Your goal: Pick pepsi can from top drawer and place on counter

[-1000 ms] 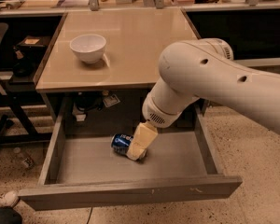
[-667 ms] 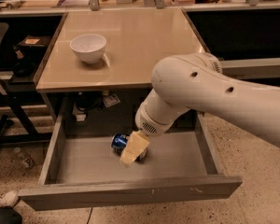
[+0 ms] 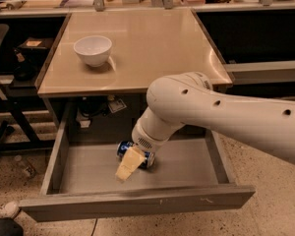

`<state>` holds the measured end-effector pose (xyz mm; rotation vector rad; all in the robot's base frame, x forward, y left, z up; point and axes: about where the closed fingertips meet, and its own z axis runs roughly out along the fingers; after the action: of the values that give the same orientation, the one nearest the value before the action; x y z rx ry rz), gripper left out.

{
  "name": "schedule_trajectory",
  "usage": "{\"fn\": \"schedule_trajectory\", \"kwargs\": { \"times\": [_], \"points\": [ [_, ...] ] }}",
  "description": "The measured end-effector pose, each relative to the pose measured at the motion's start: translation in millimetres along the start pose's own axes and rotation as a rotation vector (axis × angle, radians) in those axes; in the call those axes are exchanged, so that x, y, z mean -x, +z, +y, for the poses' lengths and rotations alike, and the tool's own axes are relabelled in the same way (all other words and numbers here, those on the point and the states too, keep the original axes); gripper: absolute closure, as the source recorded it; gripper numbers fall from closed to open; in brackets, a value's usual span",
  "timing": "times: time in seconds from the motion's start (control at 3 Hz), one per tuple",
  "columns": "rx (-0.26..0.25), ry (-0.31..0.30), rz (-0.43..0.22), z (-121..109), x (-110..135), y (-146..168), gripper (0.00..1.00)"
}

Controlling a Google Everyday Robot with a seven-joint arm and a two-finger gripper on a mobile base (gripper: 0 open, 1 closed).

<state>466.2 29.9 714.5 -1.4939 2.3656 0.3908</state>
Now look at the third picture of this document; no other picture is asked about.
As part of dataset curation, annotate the grey counter cabinet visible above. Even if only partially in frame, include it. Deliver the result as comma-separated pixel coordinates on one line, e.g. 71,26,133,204
36,8,232,117

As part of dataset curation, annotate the grey open top drawer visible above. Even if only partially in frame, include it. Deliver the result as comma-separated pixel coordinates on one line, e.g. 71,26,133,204
21,98,255,222

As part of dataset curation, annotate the white power adapter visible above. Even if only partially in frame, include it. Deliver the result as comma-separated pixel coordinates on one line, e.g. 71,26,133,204
76,110,91,129

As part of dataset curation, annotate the empty plastic bottle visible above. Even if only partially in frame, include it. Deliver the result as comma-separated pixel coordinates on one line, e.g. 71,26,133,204
14,155,36,179

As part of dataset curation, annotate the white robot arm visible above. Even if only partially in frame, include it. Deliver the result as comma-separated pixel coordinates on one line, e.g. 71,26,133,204
115,72,295,181

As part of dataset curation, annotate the black box with label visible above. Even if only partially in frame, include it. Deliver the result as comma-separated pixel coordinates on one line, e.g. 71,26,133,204
18,37,54,56

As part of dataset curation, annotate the white shoe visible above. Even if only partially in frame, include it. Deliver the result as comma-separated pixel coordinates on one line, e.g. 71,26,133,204
0,202,20,219

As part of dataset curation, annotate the blue pepsi can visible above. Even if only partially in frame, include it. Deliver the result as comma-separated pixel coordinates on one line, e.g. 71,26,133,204
116,141,154,169

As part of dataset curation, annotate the black coiled cable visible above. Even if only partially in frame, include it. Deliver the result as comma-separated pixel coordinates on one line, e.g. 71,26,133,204
78,96,110,118

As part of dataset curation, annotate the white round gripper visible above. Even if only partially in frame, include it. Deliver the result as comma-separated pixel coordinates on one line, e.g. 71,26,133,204
115,119,167,181

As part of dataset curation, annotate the white ceramic bowl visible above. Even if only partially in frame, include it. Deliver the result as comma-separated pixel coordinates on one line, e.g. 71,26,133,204
74,35,112,67

